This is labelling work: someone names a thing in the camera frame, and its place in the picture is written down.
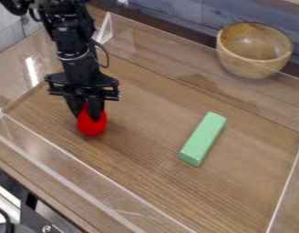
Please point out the green rectangular block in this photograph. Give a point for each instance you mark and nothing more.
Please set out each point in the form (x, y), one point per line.
(202, 139)

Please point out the clear acrylic enclosure wall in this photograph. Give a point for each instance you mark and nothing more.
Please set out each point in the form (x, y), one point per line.
(121, 183)

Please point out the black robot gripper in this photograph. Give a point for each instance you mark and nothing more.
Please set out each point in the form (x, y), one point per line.
(81, 81)

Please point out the wooden bowl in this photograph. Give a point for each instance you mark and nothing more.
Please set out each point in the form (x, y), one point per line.
(254, 50)

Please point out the clear acrylic corner bracket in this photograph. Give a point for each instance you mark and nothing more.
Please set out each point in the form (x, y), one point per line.
(104, 32)

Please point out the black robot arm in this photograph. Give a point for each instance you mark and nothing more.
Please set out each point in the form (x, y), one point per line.
(68, 23)

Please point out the red plush tomato toy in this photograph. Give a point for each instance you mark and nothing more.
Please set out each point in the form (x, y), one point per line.
(87, 126)

